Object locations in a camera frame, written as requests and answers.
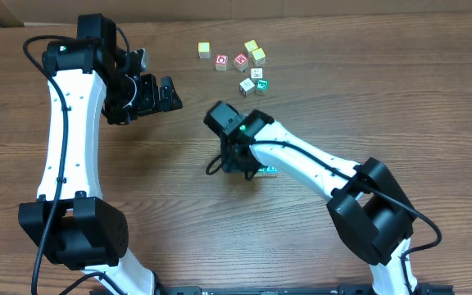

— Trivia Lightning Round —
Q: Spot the green B wooden block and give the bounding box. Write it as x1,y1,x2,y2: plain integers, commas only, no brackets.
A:
254,167,267,177

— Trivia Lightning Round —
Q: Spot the blue L wooden block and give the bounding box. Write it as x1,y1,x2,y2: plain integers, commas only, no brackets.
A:
265,166,279,177

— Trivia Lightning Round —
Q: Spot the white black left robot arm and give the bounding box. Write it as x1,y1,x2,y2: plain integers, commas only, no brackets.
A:
18,14,183,294

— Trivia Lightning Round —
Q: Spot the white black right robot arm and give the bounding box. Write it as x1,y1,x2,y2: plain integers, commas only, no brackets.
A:
204,102,417,294

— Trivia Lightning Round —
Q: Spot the yellow wooden block far left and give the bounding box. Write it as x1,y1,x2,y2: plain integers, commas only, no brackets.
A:
197,42,211,59

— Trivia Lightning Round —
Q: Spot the yellow wooden block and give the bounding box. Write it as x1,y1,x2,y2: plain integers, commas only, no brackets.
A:
244,39,259,55
197,42,211,59
251,48,266,66

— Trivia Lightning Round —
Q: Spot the red O wooden block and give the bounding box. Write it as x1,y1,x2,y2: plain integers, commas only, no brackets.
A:
215,54,229,71

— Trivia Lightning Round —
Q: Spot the white wooden block tilted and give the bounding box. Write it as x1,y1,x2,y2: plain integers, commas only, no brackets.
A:
239,78,256,96

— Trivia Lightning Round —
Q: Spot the green letter wooden block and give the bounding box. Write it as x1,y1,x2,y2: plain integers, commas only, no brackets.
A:
256,79,270,95

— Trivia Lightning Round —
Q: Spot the red M wooden block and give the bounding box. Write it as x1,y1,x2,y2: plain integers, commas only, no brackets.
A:
234,52,249,72

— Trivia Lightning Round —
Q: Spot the white picture wooden block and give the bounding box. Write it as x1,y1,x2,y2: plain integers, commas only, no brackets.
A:
250,67,263,81

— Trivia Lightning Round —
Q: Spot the yellow wooden block top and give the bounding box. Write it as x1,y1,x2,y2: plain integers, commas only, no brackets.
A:
244,39,259,55

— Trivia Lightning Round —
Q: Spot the yellow wooden block right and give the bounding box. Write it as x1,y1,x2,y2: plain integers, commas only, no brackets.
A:
251,48,266,66

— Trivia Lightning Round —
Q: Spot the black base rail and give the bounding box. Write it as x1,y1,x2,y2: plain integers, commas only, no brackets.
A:
154,284,455,295

